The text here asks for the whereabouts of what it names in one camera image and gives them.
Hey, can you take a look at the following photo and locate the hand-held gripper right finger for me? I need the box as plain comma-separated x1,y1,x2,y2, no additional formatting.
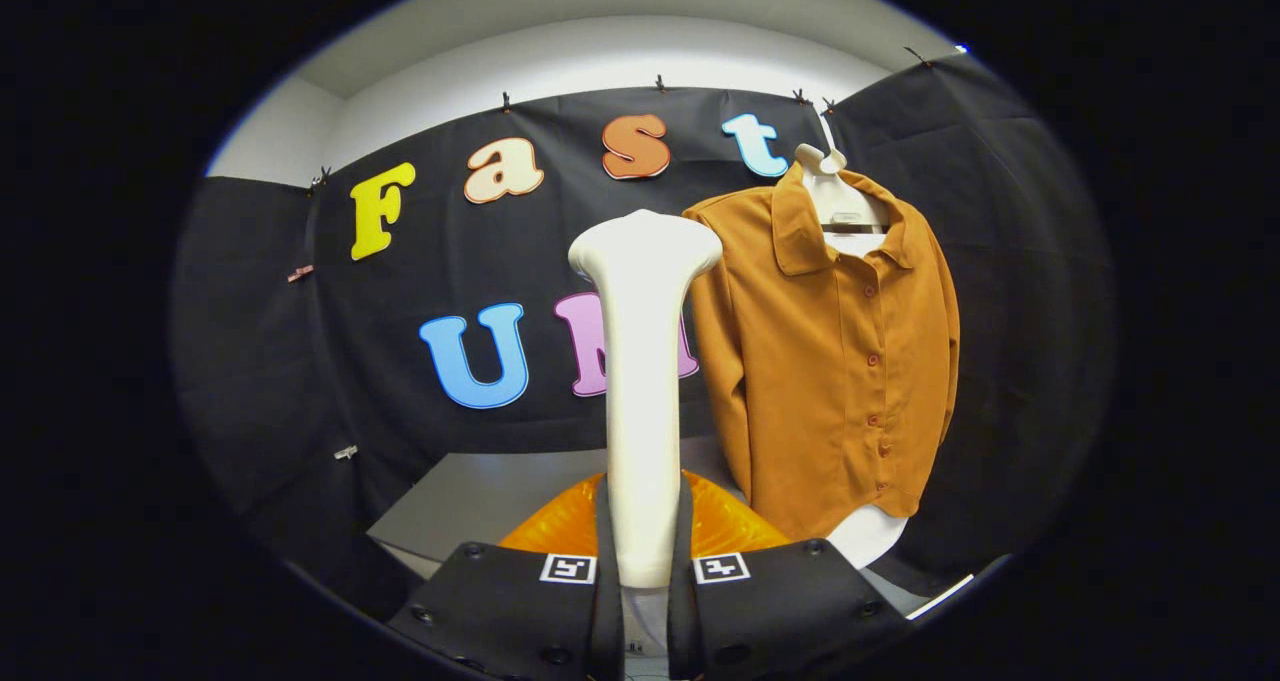
668,473,911,681

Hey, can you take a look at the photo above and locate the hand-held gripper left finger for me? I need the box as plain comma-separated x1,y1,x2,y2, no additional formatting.
385,473,629,681

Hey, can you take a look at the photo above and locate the white garment steamer head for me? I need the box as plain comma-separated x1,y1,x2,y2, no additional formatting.
568,209,723,590

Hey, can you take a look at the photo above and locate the orange button shirt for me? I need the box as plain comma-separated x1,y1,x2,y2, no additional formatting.
682,161,961,542

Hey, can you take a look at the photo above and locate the white hanger form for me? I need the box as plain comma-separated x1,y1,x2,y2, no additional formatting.
795,144,909,570

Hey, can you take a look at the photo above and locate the row of black clips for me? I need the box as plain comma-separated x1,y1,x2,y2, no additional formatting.
310,46,931,194

